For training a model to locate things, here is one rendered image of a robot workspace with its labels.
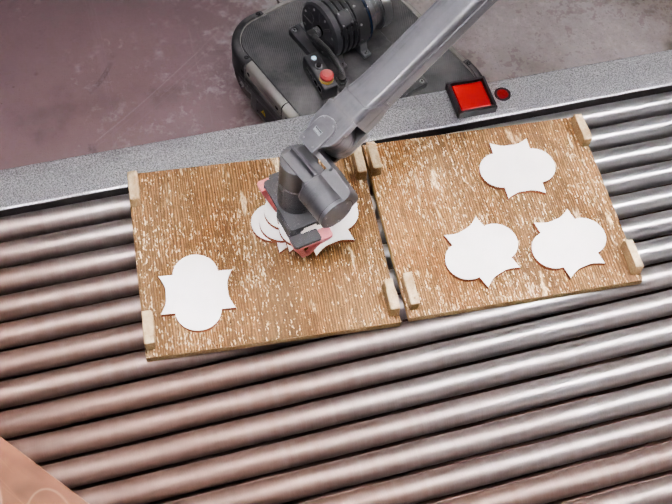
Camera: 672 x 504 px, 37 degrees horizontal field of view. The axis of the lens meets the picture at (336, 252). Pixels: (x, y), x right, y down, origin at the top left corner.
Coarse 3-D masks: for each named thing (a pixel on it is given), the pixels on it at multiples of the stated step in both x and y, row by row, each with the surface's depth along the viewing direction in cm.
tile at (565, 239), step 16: (544, 224) 173; (560, 224) 173; (576, 224) 174; (592, 224) 174; (544, 240) 172; (560, 240) 172; (576, 240) 172; (592, 240) 172; (544, 256) 170; (560, 256) 170; (576, 256) 170; (592, 256) 171
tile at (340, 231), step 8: (352, 208) 168; (352, 216) 167; (280, 224) 166; (336, 224) 166; (344, 224) 166; (352, 224) 167; (280, 232) 165; (304, 232) 165; (336, 232) 166; (344, 232) 166; (288, 240) 164; (328, 240) 165; (336, 240) 165; (344, 240) 165; (352, 240) 165; (320, 248) 164
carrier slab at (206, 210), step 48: (144, 192) 172; (192, 192) 173; (240, 192) 173; (144, 240) 167; (192, 240) 168; (240, 240) 169; (144, 288) 163; (240, 288) 164; (288, 288) 165; (336, 288) 165; (192, 336) 159; (240, 336) 160; (288, 336) 160
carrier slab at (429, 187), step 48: (384, 144) 180; (432, 144) 181; (480, 144) 182; (576, 144) 183; (384, 192) 175; (432, 192) 176; (480, 192) 177; (576, 192) 178; (432, 240) 171; (528, 240) 172; (624, 240) 174; (432, 288) 166; (480, 288) 167; (528, 288) 168; (576, 288) 168
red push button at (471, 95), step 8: (456, 88) 189; (464, 88) 189; (472, 88) 189; (480, 88) 189; (456, 96) 188; (464, 96) 188; (472, 96) 188; (480, 96) 188; (464, 104) 187; (472, 104) 187; (480, 104) 187; (488, 104) 187
